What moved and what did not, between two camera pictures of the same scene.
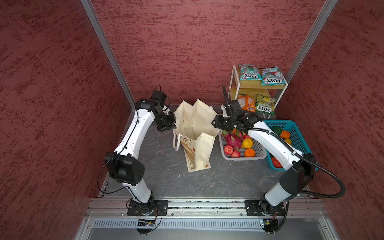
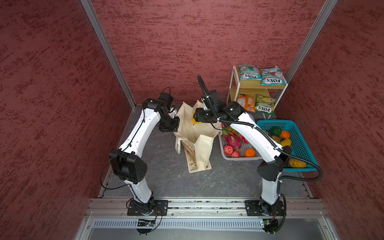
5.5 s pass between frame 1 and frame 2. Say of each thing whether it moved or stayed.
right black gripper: moved
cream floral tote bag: stayed
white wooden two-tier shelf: stayed
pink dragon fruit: stayed
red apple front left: stayed
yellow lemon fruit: moved
